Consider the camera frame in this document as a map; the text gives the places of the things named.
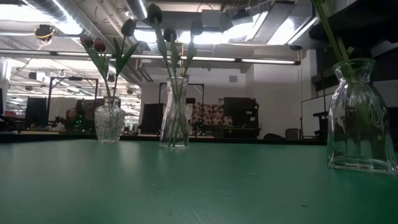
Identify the grey ceiling unit box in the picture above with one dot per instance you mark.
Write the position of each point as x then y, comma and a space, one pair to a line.
211, 20

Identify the round textured glass vase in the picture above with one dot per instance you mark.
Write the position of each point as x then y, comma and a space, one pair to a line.
109, 124

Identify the grey wall vent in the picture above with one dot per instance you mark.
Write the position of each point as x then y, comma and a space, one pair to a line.
233, 78

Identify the white board panel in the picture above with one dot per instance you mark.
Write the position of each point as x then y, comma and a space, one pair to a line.
308, 115

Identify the grey bin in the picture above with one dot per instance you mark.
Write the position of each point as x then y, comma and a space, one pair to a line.
293, 133

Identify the dark cabinet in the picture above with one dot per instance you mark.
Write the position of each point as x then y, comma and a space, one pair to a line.
152, 118

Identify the dark monitor screen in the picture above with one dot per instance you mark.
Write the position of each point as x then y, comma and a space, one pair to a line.
35, 110

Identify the foreground green tulip stem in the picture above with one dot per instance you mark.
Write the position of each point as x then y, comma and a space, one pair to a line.
326, 25

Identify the silver round ceiling duct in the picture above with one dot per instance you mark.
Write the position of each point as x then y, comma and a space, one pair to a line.
136, 7

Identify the black bag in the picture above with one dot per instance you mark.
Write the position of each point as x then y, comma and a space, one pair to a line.
273, 136

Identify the person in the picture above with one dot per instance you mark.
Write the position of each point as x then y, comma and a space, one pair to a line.
71, 114

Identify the large ribbed glass vase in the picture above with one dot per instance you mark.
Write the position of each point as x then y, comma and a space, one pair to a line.
360, 118

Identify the long horizontal light bar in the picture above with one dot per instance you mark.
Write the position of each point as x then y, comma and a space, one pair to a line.
248, 59

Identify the tall glass carafe vase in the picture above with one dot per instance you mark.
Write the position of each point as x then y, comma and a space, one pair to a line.
174, 124

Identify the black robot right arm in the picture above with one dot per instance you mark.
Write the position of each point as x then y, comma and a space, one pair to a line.
367, 21

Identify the dark red artificial tulip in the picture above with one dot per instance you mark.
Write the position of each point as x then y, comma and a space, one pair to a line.
128, 27
99, 45
86, 40

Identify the red patterned panel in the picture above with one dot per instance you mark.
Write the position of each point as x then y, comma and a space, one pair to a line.
214, 115

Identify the black computer monitor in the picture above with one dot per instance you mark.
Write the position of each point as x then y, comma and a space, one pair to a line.
241, 112

